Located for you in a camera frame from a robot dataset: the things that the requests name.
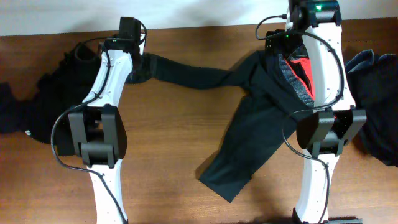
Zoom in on black leggings red waistband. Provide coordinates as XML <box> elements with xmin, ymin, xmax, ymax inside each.
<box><xmin>126</xmin><ymin>50</ymin><xmax>315</xmax><ymax>202</ymax></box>

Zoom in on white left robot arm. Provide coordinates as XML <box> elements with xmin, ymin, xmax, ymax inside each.
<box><xmin>68</xmin><ymin>17</ymin><xmax>146</xmax><ymax>223</ymax></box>

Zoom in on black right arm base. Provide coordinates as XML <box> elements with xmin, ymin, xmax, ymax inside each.
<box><xmin>292</xmin><ymin>208</ymin><xmax>363</xmax><ymax>224</ymax></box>

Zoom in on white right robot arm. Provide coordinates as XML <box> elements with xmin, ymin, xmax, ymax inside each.
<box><xmin>265</xmin><ymin>1</ymin><xmax>366</xmax><ymax>223</ymax></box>

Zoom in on dark blue jeans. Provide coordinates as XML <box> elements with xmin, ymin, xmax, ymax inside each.
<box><xmin>345</xmin><ymin>50</ymin><xmax>397</xmax><ymax>167</ymax></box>

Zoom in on black garment pile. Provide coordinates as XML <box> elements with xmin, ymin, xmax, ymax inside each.
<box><xmin>1</xmin><ymin>43</ymin><xmax>101</xmax><ymax>144</ymax></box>

